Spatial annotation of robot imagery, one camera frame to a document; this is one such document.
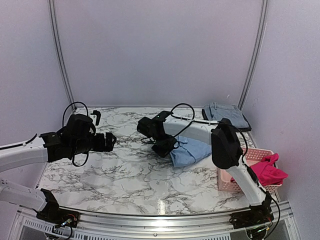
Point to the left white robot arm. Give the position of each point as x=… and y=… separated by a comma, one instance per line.
x=23, y=154

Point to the light blue shirt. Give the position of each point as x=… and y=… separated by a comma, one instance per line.
x=189, y=151

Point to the magenta red garment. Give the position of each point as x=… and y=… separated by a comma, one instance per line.
x=267, y=173

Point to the aluminium table front rail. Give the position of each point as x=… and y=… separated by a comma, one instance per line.
x=109, y=226

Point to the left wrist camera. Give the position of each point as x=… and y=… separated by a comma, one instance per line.
x=96, y=116

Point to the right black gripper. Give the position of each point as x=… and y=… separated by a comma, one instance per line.
x=163, y=152

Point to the folded blue jeans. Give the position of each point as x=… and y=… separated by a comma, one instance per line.
x=217, y=111

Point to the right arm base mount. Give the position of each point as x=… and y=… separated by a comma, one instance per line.
x=250, y=218

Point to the left aluminium frame post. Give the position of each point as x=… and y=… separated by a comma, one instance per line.
x=59, y=51

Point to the aluminium frame post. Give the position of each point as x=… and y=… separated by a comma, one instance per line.
x=262, y=23
x=59, y=51

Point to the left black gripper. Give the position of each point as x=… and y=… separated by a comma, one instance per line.
x=100, y=147

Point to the right aluminium frame post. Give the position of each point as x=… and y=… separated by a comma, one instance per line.
x=262, y=23

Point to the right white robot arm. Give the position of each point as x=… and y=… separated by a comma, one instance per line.
x=226, y=152

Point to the black tray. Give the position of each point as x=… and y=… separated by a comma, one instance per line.
x=247, y=129

